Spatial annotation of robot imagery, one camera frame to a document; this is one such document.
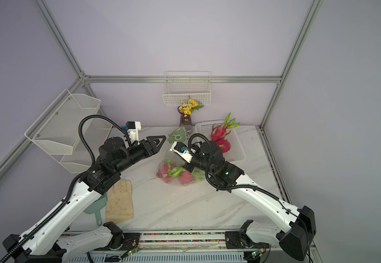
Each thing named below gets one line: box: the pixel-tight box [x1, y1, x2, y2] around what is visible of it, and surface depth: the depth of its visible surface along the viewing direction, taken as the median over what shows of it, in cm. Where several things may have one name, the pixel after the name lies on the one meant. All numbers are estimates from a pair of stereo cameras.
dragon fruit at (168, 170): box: [157, 158, 183, 184], surface depth 79 cm
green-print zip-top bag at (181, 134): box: [166, 124, 196, 144], surface depth 106 cm
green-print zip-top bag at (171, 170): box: [156, 150, 206, 187], surface depth 78 cm
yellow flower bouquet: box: [178, 98, 205, 118], surface depth 100 cm
